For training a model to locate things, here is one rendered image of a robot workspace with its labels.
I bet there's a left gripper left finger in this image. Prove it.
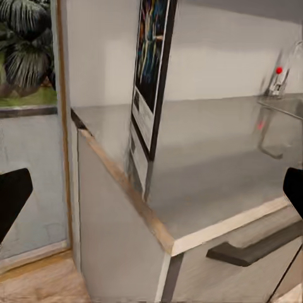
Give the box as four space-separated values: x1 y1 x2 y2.
0 169 33 243

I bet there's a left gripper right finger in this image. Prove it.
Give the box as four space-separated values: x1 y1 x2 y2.
283 167 303 219

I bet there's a poster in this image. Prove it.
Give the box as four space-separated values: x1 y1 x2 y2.
131 0 178 162

